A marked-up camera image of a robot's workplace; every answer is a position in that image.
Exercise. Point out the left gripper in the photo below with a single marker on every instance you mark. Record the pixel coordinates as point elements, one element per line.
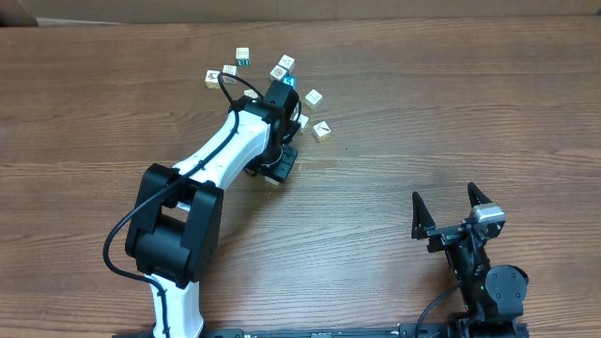
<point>283,166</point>

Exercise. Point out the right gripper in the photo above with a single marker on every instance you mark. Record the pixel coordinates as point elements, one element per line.
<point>451,231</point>

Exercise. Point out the blue symbol block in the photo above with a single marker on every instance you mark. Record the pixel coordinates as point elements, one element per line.
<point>271,180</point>

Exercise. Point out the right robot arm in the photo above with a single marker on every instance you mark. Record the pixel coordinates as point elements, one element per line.
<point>493,296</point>

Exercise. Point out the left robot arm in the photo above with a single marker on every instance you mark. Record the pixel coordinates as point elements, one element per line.
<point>175,225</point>

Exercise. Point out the pale wooden block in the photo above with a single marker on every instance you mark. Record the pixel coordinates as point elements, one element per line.
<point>303,121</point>

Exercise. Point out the block with red mark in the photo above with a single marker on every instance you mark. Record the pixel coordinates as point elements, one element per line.
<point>321,131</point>

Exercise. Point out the wooden block faint drawing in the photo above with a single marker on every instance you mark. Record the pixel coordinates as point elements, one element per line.
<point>250,93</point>

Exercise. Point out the blue number five block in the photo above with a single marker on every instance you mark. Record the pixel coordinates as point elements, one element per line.
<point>290,80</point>

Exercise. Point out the wooden block round picture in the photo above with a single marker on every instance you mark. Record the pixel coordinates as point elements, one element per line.
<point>278,73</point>

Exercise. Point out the top right wooden block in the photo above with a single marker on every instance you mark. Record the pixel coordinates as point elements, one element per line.
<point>287,62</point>

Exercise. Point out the wooden block bird picture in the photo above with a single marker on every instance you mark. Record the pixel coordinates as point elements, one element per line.
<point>211,79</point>

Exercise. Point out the wooden block red letter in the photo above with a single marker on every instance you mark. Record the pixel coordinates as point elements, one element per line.
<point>230,74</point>

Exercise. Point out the block with green side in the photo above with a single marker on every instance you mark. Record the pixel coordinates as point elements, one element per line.
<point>243,56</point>

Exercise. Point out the cardboard backdrop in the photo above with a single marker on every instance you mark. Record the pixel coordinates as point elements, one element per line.
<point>63,12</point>

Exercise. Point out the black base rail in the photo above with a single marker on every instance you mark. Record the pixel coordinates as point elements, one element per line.
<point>319,332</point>

